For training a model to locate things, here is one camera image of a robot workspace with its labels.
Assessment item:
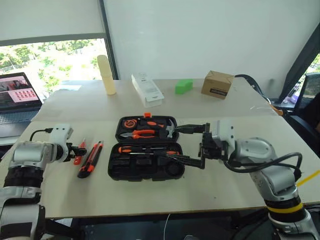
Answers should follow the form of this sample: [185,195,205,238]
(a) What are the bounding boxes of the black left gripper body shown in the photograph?
[65,142,78,162]

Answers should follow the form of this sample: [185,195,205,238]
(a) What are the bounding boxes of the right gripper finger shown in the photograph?
[159,154,206,171]
[174,123,208,135]

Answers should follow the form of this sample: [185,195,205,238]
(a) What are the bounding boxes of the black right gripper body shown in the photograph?
[198,122,227,161]

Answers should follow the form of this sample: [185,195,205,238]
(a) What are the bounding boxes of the small orange tester screwdriver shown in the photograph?
[73,137,87,166]

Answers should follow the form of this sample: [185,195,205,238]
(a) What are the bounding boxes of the black plastic tool case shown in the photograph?
[107,112,186,182]

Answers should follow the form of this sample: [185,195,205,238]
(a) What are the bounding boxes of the black red utility knife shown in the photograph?
[77,140,105,179]

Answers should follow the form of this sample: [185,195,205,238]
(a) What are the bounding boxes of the slim black orange screwdriver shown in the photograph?
[154,149,180,157]

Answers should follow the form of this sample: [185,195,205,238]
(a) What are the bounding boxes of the small steel claw hammer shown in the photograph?
[164,119,180,140]

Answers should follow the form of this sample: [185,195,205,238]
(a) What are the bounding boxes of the short orange stubby screwdriver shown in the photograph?
[145,120,166,129]

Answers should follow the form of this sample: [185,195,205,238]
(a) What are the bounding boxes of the green plastic block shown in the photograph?
[174,78,194,95]

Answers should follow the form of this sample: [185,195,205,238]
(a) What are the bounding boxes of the brown cardboard box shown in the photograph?
[200,70,235,100]

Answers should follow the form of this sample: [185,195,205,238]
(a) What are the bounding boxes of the orange black tape measure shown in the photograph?
[123,119,137,130]

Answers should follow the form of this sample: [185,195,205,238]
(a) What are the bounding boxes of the long white carton box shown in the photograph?
[131,71,166,109]

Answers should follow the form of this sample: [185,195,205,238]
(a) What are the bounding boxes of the open laptop computer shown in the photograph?
[0,72,44,139]

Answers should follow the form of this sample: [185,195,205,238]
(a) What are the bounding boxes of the beige cylindrical tube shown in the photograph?
[96,54,117,96]

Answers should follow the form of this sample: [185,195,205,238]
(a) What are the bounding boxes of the black diagonal beam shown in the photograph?
[278,22,320,104]

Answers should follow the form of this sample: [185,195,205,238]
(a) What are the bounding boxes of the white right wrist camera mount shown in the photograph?
[211,119,237,161]

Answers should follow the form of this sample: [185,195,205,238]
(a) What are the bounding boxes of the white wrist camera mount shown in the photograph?
[48,123,74,163]
[211,119,237,161]

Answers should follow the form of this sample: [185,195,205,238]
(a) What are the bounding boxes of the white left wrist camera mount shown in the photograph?
[48,123,74,163]

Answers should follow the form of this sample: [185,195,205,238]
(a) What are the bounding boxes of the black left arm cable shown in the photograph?
[29,127,54,142]

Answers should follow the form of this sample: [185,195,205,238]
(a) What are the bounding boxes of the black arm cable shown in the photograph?
[29,127,54,142]
[223,152,304,181]

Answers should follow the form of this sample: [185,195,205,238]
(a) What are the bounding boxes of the long orange handled screwdriver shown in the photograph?
[118,145,156,155]

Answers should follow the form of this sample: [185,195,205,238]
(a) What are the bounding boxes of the orange handled pliers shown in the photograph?
[119,129,157,141]

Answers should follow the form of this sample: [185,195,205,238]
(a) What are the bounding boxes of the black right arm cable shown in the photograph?
[223,152,304,181]

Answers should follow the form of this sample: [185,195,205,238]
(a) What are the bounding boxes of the thin white cable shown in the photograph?
[163,212,172,240]

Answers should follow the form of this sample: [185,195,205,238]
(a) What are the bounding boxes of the thick black hose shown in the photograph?
[234,73,273,102]

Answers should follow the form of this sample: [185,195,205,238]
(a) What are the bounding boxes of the black window frame post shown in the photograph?
[98,0,119,81]

